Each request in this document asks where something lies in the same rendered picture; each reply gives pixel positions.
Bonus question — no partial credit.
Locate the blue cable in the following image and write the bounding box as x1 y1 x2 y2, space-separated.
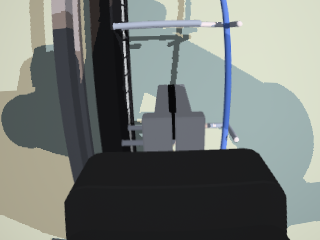
220 0 231 149

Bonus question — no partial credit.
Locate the black network patch panel rack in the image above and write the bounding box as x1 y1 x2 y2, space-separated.
51 0 223 183

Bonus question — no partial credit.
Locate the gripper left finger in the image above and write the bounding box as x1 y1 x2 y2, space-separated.
142 85 173 152

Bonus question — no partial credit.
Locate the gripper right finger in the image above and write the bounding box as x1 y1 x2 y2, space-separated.
171 84 205 151

